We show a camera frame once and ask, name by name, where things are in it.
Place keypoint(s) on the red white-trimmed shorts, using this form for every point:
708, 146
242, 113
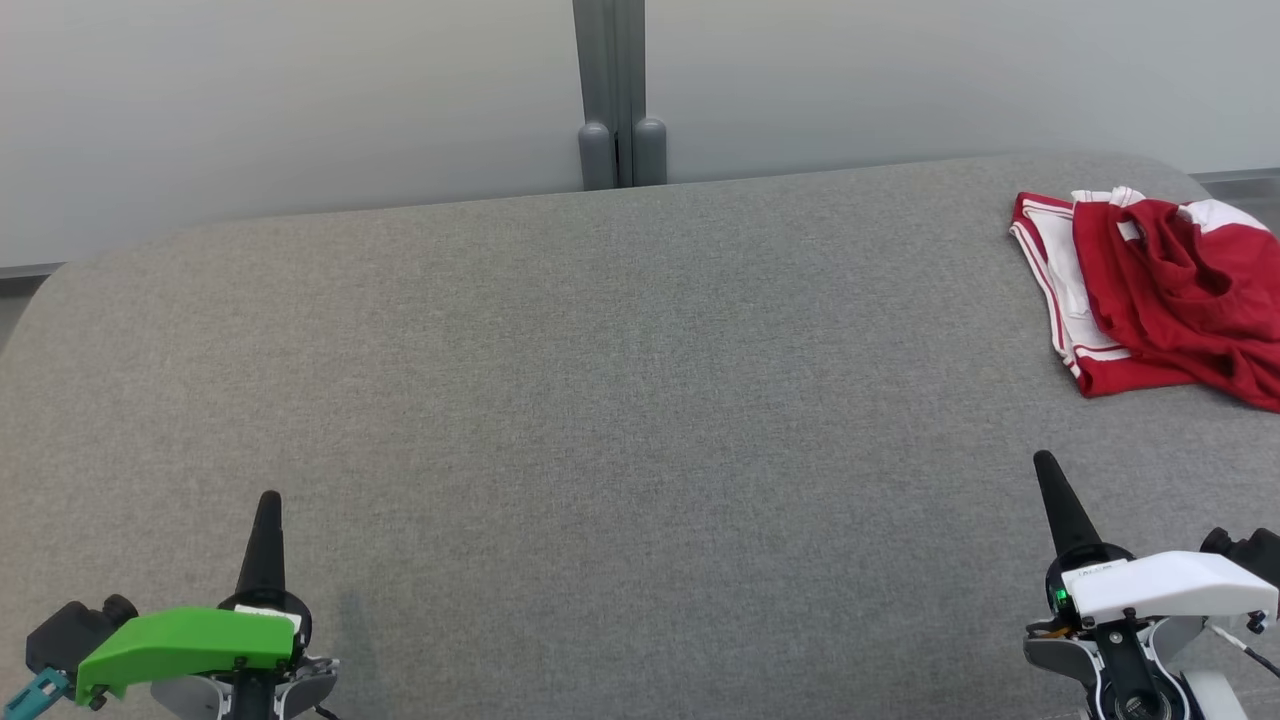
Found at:
1200, 300

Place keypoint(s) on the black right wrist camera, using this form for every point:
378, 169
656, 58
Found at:
1250, 555

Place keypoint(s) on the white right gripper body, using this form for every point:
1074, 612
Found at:
1170, 585

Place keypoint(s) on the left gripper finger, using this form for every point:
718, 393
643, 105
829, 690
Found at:
264, 550

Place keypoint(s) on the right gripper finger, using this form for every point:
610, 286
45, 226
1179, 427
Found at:
1065, 510

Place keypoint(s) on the grey double partition post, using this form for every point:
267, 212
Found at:
620, 100

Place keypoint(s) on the red white numbered jersey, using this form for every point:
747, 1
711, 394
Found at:
1120, 375

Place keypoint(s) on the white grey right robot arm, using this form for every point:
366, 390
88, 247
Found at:
1130, 680

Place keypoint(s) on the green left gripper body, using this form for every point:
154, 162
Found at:
190, 640

